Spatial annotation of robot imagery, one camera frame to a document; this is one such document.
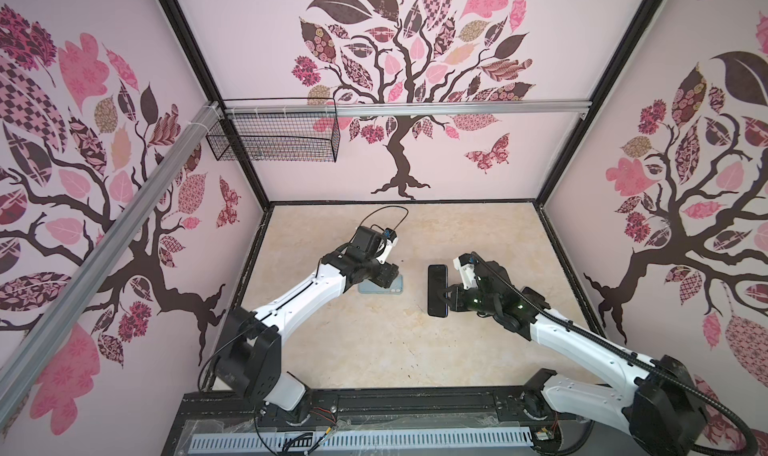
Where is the white slotted cable duct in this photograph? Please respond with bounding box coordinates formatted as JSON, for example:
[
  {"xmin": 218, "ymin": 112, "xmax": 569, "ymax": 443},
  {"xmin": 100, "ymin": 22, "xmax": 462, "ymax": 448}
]
[{"xmin": 186, "ymin": 427, "xmax": 533, "ymax": 455}]

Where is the black corner frame post left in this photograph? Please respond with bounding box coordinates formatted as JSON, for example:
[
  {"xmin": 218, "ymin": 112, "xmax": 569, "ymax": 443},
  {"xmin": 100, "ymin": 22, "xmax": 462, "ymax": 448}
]
[{"xmin": 157, "ymin": 0, "xmax": 271, "ymax": 211}]

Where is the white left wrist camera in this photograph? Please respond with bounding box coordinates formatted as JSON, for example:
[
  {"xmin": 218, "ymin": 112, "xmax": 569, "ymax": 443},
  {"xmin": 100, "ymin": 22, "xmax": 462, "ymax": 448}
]
[{"xmin": 376, "ymin": 228, "xmax": 398, "ymax": 264}]

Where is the black wire basket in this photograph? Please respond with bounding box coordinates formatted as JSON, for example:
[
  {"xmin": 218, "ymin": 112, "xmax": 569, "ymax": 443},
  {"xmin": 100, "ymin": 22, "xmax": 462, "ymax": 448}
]
[{"xmin": 206, "ymin": 96, "xmax": 341, "ymax": 163}]

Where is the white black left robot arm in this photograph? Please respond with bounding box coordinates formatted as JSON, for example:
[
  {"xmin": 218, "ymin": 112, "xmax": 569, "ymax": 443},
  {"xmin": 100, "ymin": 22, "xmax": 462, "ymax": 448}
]
[{"xmin": 211, "ymin": 225, "xmax": 399, "ymax": 412}]

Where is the black corner frame post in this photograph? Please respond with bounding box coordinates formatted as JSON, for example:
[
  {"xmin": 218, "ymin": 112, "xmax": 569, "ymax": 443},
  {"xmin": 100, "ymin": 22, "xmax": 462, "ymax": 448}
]
[
  {"xmin": 157, "ymin": 0, "xmax": 271, "ymax": 211},
  {"xmin": 535, "ymin": 0, "xmax": 665, "ymax": 209}
]

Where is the aluminium rail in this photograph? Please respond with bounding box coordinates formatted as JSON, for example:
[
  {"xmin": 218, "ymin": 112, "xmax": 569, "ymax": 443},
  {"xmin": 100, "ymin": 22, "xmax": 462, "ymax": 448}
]
[
  {"xmin": 225, "ymin": 99, "xmax": 592, "ymax": 118},
  {"xmin": 1, "ymin": 101, "xmax": 221, "ymax": 424}
]

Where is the aluminium rail left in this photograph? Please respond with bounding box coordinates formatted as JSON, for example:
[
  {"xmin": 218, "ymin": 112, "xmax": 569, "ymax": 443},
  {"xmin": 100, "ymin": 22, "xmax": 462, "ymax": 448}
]
[{"xmin": 1, "ymin": 101, "xmax": 221, "ymax": 424}]

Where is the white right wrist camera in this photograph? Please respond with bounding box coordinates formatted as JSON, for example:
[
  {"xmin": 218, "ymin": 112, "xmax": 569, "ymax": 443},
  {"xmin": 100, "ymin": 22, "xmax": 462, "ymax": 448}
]
[{"xmin": 453, "ymin": 253, "xmax": 477, "ymax": 290}]

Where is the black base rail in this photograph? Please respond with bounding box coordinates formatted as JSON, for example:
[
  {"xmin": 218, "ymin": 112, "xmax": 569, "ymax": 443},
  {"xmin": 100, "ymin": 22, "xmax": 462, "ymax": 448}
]
[{"xmin": 161, "ymin": 386, "xmax": 595, "ymax": 455}]

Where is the aluminium rail back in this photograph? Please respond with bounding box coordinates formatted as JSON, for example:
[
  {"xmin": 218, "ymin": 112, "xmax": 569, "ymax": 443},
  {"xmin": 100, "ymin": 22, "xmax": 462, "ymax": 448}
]
[{"xmin": 225, "ymin": 99, "xmax": 592, "ymax": 118}]

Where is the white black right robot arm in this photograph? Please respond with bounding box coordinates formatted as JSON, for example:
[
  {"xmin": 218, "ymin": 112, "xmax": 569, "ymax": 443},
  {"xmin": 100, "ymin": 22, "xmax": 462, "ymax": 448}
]
[{"xmin": 427, "ymin": 252, "xmax": 760, "ymax": 455}]

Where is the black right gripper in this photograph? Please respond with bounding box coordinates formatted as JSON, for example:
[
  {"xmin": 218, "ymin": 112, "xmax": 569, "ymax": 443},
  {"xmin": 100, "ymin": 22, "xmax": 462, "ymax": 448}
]
[{"xmin": 436, "ymin": 282, "xmax": 499, "ymax": 317}]

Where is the light green phone case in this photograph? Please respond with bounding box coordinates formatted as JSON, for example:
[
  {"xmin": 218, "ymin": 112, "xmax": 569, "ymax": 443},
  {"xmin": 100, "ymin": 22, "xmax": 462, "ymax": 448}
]
[{"xmin": 357, "ymin": 275, "xmax": 404, "ymax": 295}]

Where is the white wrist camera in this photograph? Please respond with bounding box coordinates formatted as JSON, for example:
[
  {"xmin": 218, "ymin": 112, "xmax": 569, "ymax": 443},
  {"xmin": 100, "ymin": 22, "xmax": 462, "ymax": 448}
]
[
  {"xmin": 376, "ymin": 228, "xmax": 398, "ymax": 264},
  {"xmin": 453, "ymin": 253, "xmax": 477, "ymax": 290}
]

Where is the black corner frame post right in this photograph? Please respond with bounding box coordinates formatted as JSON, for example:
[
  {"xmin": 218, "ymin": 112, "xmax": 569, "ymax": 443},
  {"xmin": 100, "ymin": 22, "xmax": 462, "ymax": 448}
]
[{"xmin": 535, "ymin": 0, "xmax": 665, "ymax": 209}]

